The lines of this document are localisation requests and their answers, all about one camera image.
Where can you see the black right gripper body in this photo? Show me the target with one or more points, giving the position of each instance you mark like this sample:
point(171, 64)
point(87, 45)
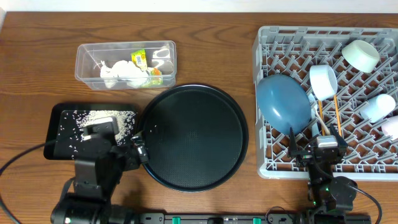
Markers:
point(305, 157)

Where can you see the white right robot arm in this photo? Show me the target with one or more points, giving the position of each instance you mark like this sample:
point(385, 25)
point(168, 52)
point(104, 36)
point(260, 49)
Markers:
point(333, 196)

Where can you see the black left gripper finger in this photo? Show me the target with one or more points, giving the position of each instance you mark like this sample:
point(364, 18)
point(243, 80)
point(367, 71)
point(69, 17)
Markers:
point(143, 155)
point(138, 141)

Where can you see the pink cup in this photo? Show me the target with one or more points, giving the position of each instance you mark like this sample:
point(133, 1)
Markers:
point(390, 127)

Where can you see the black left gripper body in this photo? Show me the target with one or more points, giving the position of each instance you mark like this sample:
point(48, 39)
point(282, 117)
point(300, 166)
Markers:
point(140, 149)

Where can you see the white napkin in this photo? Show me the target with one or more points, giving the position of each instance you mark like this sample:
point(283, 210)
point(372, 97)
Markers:
point(128, 71)
point(109, 75)

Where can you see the teal green bowl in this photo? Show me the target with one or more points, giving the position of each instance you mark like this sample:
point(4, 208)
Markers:
point(361, 55)

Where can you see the round black serving tray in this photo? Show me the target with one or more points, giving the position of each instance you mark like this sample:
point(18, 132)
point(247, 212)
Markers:
point(196, 137)

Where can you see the clear plastic waste bin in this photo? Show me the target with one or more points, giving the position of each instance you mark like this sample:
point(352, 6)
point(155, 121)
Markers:
point(161, 54)

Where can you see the grey dishwasher rack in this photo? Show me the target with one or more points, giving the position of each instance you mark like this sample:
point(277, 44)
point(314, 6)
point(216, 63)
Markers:
point(371, 154)

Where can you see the black rectangular tray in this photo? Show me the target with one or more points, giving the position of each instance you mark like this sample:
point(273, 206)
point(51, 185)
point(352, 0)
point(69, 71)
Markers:
point(68, 118)

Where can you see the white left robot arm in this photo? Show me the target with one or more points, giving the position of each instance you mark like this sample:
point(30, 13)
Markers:
point(86, 198)

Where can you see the light blue cup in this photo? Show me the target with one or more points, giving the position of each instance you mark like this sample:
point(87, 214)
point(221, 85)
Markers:
point(378, 107)

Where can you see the yellow snack wrapper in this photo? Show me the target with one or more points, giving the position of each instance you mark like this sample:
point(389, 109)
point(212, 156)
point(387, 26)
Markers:
point(153, 75)

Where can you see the light blue small bowl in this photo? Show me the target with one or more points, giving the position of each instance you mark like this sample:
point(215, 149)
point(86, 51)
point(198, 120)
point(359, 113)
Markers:
point(323, 81)

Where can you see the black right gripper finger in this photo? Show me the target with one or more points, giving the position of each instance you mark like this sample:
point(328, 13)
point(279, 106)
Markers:
point(293, 149)
point(340, 141)

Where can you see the black rail with green clips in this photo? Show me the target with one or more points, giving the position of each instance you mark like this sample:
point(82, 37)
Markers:
point(274, 218)

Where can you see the dark blue plate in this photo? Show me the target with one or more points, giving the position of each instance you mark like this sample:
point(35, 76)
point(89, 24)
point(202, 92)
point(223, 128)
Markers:
point(283, 103)

